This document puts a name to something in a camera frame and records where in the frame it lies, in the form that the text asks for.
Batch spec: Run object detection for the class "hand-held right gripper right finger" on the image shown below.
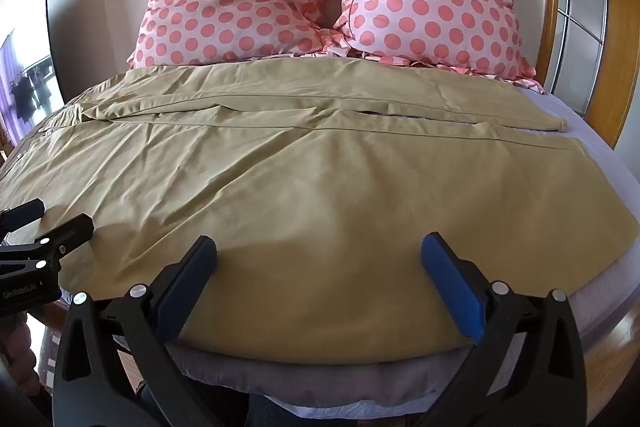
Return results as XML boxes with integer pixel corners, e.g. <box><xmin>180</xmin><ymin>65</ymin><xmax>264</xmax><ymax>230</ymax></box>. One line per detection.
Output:
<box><xmin>421</xmin><ymin>232</ymin><xmax>589</xmax><ymax>427</ymax></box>

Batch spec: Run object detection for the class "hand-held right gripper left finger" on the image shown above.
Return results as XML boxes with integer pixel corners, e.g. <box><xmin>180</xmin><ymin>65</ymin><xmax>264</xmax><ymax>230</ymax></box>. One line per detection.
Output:
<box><xmin>52</xmin><ymin>235</ymin><xmax>219</xmax><ymax>427</ymax></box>

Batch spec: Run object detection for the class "wooden frosted glass door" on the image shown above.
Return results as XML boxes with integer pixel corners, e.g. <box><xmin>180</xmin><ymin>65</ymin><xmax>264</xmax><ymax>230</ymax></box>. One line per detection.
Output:
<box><xmin>536</xmin><ymin>0</ymin><xmax>640</xmax><ymax>150</ymax></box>

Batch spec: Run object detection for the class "olive green bed sheet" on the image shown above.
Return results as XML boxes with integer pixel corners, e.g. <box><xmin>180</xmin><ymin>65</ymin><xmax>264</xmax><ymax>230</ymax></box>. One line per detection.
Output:
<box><xmin>0</xmin><ymin>58</ymin><xmax>640</xmax><ymax>365</ymax></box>

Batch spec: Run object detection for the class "grey blanket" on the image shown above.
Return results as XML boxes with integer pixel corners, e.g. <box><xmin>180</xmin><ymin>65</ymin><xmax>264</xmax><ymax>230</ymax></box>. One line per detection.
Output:
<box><xmin>162</xmin><ymin>341</ymin><xmax>483</xmax><ymax>409</ymax></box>

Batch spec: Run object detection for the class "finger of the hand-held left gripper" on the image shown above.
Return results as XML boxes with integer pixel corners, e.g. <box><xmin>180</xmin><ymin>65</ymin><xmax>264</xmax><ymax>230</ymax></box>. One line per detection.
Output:
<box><xmin>0</xmin><ymin>199</ymin><xmax>46</xmax><ymax>235</ymax></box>
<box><xmin>0</xmin><ymin>213</ymin><xmax>95</xmax><ymax>277</ymax></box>

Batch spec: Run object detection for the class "bed with lavender sheet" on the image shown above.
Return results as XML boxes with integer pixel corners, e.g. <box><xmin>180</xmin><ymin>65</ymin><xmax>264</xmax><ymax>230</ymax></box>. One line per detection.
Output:
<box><xmin>0</xmin><ymin>66</ymin><xmax>640</xmax><ymax>414</ymax></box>

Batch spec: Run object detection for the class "dark framed window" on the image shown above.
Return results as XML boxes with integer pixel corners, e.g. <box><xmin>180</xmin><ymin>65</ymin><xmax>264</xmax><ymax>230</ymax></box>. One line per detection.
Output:
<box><xmin>0</xmin><ymin>0</ymin><xmax>67</xmax><ymax>146</ymax></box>

